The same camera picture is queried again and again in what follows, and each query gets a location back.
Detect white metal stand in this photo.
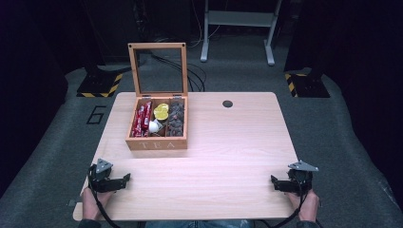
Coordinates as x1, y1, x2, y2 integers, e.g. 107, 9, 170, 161
200, 0, 283, 67

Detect person's right hand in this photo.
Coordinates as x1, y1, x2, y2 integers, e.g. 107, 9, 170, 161
285, 189, 320, 222

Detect yellow round packet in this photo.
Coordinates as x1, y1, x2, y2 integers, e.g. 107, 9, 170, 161
153, 103, 170, 122

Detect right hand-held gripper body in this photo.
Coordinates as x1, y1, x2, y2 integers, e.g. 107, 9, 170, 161
285, 160, 319, 195

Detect white capsule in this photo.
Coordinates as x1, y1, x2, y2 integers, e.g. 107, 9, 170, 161
147, 120, 162, 134

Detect right hand-held gripper black cable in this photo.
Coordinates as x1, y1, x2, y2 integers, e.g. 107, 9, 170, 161
257, 181, 310, 228

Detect black stand hazard-striped base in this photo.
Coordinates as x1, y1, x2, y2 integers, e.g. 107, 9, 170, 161
76, 0, 125, 99
283, 0, 331, 99

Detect hand-held gripper black cable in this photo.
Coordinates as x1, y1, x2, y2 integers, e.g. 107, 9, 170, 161
257, 181, 310, 228
86, 164, 122, 228

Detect red stick packet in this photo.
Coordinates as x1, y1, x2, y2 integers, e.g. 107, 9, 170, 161
141, 101, 153, 131
130, 106, 144, 138

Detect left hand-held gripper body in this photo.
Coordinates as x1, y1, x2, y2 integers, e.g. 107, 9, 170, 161
87, 158, 119, 194

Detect wooden tea box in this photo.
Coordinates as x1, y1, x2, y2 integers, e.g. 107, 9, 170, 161
125, 42, 189, 151

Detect white cable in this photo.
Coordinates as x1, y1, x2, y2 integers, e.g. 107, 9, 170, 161
188, 0, 221, 49

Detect black floor cables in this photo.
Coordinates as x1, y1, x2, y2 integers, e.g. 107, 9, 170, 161
151, 52, 208, 93

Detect left hand-held gripper black cable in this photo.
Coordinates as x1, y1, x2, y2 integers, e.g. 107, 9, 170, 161
86, 164, 122, 228

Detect person's left hand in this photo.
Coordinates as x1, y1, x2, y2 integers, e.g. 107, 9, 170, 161
81, 187, 114, 221

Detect pile of dark tea packets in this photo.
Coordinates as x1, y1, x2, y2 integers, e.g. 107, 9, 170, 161
165, 100, 185, 138

